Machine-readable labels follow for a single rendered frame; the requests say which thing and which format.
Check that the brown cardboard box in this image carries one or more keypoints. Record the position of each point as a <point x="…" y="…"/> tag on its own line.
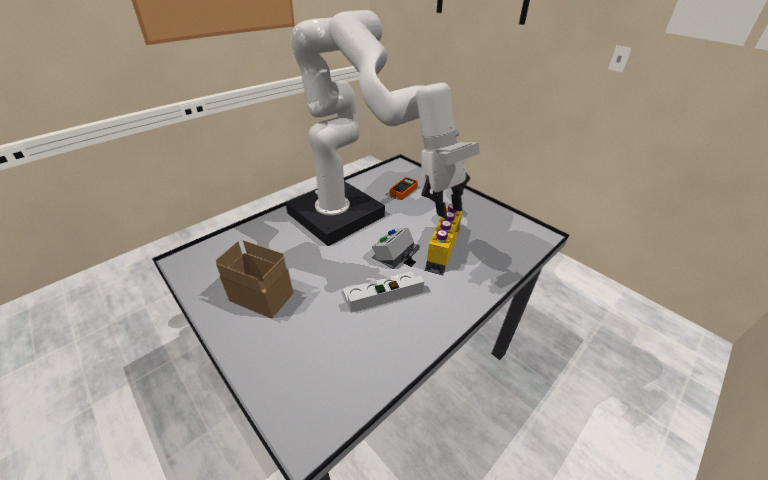
<point x="243" y="280"/>

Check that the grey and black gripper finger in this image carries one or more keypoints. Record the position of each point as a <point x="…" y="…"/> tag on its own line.
<point x="457" y="193"/>
<point x="437" y="198"/>

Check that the black table edge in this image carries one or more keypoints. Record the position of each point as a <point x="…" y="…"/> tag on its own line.
<point x="410" y="386"/>

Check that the grey button housing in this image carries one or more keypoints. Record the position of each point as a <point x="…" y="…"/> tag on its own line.
<point x="394" y="247"/>

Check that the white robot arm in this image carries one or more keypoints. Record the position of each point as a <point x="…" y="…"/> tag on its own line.
<point x="357" y="35"/>

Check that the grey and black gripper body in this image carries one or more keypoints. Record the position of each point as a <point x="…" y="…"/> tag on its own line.
<point x="441" y="177"/>

